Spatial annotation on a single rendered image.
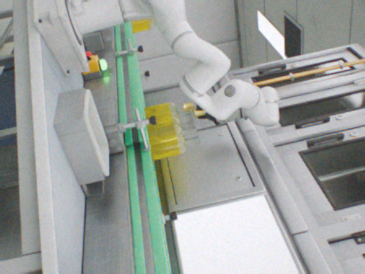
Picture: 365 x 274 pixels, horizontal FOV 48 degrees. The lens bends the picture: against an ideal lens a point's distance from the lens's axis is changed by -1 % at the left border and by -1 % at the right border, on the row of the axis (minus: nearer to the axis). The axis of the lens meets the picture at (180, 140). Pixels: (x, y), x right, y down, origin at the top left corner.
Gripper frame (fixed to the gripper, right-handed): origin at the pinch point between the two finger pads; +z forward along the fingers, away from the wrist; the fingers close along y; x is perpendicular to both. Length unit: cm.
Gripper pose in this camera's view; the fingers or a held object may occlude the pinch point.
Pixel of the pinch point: (202, 111)
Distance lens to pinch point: 161.8
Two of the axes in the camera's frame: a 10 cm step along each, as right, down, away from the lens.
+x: -1.1, 6.1, -7.8
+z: -9.8, 0.6, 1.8
